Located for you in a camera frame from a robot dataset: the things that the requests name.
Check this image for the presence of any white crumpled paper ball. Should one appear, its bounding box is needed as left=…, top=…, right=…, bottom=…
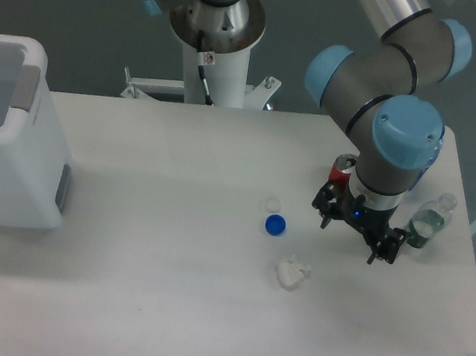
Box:
left=275, top=254, right=312, bottom=291

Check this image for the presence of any clear plastic bottle green label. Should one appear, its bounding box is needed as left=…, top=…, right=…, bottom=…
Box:
left=406, top=192, right=458, bottom=249

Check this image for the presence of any red soda can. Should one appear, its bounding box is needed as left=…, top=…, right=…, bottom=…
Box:
left=328, top=153, right=358, bottom=191

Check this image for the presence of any white bottle cap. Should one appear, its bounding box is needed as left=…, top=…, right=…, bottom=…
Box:
left=264, top=197, right=282, bottom=214

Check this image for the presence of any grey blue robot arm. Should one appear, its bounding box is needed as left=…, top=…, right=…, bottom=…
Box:
left=141, top=0, right=473, bottom=263

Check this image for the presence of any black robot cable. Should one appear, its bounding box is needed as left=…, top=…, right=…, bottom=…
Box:
left=188, top=30, right=224, bottom=107

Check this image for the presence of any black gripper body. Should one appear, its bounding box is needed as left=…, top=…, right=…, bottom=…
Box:
left=341, top=191, right=397, bottom=245

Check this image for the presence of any white plastic bin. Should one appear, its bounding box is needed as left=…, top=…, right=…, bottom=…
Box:
left=0, top=34, right=74, bottom=229

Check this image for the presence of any white pedestal base bracket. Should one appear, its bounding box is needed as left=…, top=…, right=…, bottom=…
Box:
left=120, top=67, right=282, bottom=111

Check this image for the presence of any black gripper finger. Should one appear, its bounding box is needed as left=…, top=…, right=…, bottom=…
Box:
left=366, top=227, right=408, bottom=265
left=312, top=179, right=344, bottom=229

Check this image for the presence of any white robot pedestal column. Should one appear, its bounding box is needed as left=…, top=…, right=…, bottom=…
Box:
left=158, top=0, right=270, bottom=112

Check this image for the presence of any blue bottle cap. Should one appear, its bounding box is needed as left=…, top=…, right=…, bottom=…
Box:
left=264, top=213, right=287, bottom=237

